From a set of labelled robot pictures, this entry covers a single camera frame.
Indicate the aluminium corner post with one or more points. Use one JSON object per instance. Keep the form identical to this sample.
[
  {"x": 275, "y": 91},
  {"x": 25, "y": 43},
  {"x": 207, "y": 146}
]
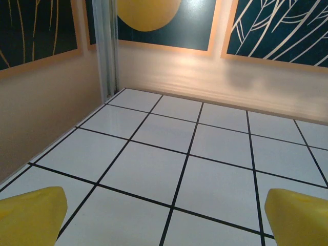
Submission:
[{"x": 106, "y": 51}]

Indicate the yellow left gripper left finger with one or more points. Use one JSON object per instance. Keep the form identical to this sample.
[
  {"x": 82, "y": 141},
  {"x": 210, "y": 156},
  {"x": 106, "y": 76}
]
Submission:
[{"x": 28, "y": 217}]

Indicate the wall panel with yellow oval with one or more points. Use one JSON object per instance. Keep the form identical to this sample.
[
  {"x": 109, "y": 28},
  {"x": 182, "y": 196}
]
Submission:
[{"x": 192, "y": 25}]

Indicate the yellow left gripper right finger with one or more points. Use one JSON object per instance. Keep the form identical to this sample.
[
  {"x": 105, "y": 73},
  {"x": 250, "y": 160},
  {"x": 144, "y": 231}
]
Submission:
[{"x": 299, "y": 220}]

